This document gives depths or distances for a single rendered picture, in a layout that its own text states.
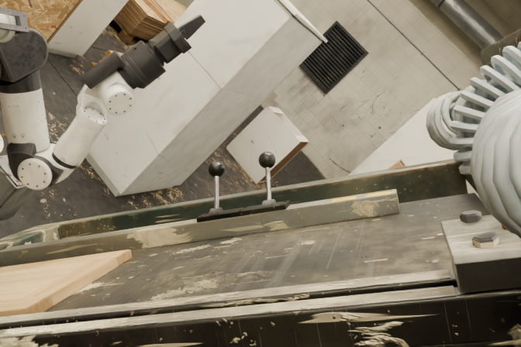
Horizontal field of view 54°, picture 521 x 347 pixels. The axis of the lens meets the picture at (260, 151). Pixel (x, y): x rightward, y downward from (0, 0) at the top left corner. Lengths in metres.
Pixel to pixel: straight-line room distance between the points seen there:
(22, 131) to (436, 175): 0.95
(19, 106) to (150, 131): 2.32
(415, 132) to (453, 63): 4.58
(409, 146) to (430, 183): 3.24
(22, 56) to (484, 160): 1.09
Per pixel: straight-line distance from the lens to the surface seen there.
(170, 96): 3.47
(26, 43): 1.23
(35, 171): 1.27
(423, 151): 4.49
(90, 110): 1.26
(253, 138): 6.04
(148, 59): 1.17
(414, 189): 1.27
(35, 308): 0.89
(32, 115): 1.27
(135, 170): 3.60
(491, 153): 0.23
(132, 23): 6.47
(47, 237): 1.56
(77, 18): 4.73
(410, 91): 8.95
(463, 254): 0.38
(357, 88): 9.04
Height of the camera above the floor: 1.83
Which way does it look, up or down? 15 degrees down
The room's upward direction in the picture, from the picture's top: 46 degrees clockwise
